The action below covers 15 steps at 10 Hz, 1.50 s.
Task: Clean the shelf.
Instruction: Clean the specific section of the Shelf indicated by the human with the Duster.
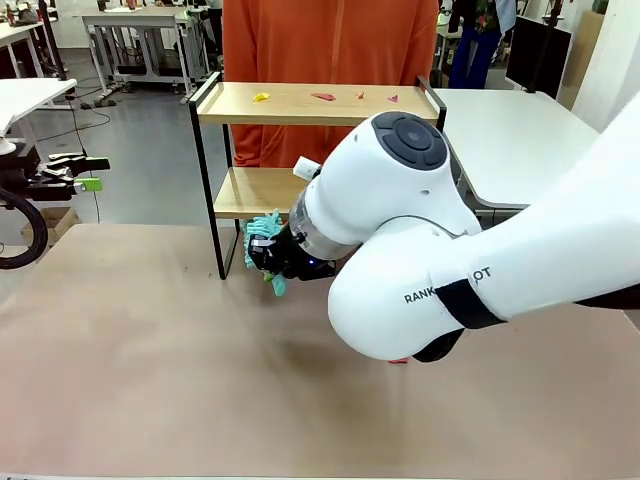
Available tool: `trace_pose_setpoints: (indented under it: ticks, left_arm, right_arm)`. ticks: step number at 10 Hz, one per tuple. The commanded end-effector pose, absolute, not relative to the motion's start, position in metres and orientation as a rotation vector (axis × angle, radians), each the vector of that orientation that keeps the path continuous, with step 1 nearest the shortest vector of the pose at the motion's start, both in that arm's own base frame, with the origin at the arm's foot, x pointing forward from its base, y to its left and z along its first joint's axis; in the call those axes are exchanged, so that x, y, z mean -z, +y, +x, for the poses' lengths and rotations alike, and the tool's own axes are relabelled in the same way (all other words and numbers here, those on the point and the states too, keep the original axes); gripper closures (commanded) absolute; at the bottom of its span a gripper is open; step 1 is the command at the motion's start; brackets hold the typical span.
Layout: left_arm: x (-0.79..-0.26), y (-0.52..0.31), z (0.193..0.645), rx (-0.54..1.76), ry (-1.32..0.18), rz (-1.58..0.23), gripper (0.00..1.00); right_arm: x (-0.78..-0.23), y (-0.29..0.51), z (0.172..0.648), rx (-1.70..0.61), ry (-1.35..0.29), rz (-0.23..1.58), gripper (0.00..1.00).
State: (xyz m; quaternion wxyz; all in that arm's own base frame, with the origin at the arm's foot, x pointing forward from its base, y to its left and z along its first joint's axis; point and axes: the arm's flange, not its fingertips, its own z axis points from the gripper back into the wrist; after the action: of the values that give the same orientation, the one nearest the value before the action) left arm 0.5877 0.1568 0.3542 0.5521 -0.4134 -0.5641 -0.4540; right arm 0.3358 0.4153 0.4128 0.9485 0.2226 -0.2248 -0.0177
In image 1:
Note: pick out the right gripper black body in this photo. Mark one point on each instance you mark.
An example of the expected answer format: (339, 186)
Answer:
(285, 257)

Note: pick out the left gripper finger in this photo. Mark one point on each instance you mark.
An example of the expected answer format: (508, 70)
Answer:
(82, 162)
(60, 190)

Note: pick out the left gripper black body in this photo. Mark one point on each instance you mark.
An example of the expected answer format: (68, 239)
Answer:
(20, 172)

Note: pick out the teal microfibre duster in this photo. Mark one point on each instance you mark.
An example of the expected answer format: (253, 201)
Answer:
(262, 225)

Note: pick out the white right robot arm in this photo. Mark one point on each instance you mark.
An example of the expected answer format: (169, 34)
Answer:
(400, 200)

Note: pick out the brown cardboard box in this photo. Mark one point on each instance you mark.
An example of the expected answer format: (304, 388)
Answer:
(55, 222)

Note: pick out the small white desk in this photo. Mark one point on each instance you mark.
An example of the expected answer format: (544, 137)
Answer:
(30, 95)

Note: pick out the black vertical stand pole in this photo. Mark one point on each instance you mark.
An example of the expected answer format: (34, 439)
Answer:
(54, 40)

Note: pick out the crumpled yellow paper scrap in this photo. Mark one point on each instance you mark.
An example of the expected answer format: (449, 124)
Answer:
(261, 97)

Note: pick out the elongated red paper scrap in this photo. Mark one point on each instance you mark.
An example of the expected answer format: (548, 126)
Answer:
(323, 96)

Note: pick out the person torso orange jacket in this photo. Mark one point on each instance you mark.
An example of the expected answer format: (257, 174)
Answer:
(325, 40)

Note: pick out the person in blue trousers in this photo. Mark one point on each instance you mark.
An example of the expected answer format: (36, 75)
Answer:
(480, 50)

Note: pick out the black computer monitor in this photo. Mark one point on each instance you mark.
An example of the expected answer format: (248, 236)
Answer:
(537, 50)

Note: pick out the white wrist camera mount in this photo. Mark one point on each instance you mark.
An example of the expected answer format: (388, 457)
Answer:
(306, 169)

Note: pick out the black frame wooden two-tier shelf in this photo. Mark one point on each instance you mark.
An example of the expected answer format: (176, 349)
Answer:
(280, 112)

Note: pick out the grey metal frame desk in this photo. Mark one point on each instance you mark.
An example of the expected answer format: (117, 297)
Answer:
(135, 22)

